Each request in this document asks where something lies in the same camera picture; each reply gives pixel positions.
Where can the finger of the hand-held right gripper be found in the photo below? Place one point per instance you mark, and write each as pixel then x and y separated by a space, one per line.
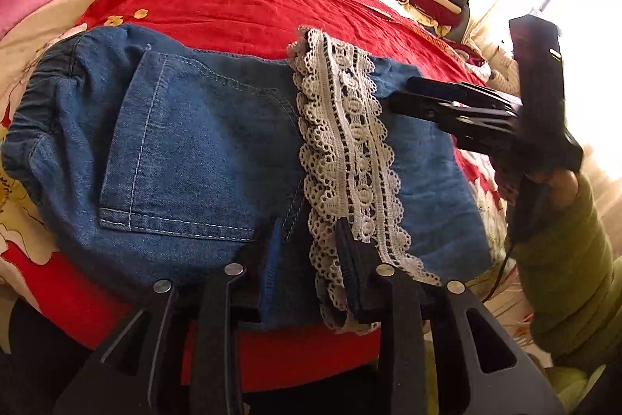
pixel 461 123
pixel 461 94

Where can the person's right forearm green sleeve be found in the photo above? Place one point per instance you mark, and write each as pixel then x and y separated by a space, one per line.
pixel 573 274

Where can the yellow-green cloth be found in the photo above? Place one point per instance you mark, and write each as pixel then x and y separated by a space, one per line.
pixel 568 388

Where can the person's right hand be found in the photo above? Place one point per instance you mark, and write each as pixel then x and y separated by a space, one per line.
pixel 563 189

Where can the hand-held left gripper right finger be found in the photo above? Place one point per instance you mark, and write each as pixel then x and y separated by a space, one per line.
pixel 359 279

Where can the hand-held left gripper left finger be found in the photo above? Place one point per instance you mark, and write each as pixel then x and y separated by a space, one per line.
pixel 221 298

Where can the dark red garment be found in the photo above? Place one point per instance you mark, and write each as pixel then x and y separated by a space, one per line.
pixel 469 51

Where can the blue denim pants lace trim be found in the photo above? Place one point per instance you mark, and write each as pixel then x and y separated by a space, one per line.
pixel 194 142

